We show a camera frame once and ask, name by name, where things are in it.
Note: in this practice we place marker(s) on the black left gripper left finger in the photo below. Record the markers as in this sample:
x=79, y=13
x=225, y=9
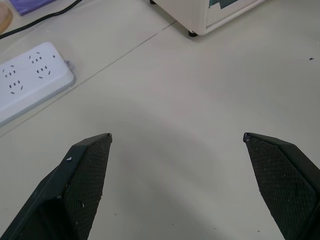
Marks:
x=75, y=190

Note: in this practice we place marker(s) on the purple cloth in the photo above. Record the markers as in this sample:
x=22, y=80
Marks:
x=37, y=5

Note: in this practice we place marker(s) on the white power strip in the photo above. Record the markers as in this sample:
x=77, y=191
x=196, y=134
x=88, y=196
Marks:
x=27, y=80

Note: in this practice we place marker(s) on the round wooden board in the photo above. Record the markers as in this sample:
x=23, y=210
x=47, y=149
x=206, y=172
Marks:
x=4, y=17

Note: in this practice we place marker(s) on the white appliance box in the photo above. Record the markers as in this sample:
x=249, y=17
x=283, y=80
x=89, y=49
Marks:
x=212, y=13

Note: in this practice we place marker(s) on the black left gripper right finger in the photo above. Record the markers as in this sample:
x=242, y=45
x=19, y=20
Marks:
x=287, y=185

